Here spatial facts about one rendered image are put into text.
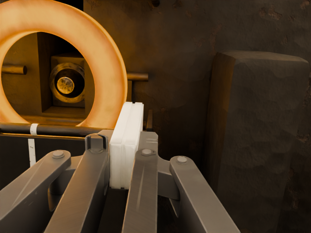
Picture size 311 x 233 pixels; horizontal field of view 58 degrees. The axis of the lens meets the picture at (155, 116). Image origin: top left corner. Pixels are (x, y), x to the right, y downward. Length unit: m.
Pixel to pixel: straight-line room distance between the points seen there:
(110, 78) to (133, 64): 0.08
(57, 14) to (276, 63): 0.22
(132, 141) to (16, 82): 0.29
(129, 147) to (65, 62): 0.29
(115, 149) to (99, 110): 0.17
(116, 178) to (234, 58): 0.18
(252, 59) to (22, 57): 0.29
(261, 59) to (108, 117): 0.17
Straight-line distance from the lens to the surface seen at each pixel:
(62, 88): 0.41
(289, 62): 0.30
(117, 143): 0.15
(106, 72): 0.31
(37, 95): 0.41
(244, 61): 0.28
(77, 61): 0.42
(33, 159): 0.33
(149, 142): 0.17
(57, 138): 0.31
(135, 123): 0.18
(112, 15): 0.38
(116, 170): 0.16
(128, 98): 0.37
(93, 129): 0.30
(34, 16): 0.33
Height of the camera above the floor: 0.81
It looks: 17 degrees down
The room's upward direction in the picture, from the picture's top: 3 degrees clockwise
